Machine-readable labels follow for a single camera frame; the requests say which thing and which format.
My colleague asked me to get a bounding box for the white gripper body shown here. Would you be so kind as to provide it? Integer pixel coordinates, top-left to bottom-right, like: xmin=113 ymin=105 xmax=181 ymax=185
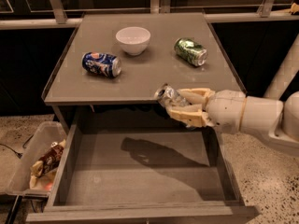
xmin=206 ymin=90 xmax=246 ymax=133

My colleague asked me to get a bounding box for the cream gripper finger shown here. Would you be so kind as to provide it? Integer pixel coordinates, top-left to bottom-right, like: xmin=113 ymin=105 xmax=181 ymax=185
xmin=166 ymin=105 xmax=215 ymax=128
xmin=178 ymin=88 xmax=215 ymax=105

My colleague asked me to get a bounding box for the crushed silver redbull can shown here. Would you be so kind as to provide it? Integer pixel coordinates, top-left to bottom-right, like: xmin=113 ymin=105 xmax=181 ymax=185
xmin=154 ymin=84 xmax=190 ymax=108

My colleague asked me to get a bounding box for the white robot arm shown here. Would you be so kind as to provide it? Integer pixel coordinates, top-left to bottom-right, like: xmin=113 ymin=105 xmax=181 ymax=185
xmin=166 ymin=88 xmax=299 ymax=157

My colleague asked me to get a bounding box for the green soda can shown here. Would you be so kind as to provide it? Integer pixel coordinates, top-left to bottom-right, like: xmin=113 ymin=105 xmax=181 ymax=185
xmin=174 ymin=38 xmax=207 ymax=67

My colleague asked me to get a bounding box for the blue pepsi can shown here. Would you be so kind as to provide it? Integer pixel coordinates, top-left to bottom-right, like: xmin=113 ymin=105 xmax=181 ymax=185
xmin=82 ymin=52 xmax=121 ymax=78

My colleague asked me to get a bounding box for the open grey top drawer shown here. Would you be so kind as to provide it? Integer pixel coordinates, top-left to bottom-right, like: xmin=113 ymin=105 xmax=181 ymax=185
xmin=25 ymin=105 xmax=262 ymax=224

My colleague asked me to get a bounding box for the white ceramic bowl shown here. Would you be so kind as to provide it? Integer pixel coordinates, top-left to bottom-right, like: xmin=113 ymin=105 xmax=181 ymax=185
xmin=116 ymin=27 xmax=150 ymax=56

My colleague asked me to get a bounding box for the grey wooden cabinet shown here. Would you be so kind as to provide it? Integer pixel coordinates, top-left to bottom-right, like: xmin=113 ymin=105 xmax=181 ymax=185
xmin=43 ymin=13 xmax=245 ymax=129

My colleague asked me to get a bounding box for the metal window railing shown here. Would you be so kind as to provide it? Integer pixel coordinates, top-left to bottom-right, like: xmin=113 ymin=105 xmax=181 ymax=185
xmin=0 ymin=0 xmax=298 ymax=29

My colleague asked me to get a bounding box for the brown snack bag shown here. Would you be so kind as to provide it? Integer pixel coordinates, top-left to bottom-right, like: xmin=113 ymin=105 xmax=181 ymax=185
xmin=29 ymin=140 xmax=66 ymax=190

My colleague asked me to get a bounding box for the clear plastic bin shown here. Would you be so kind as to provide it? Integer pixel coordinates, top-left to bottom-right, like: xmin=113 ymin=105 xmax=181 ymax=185
xmin=5 ymin=121 xmax=66 ymax=197

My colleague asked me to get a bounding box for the black cable on floor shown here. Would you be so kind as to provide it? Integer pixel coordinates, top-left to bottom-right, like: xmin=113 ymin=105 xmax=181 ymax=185
xmin=0 ymin=133 xmax=35 ymax=160

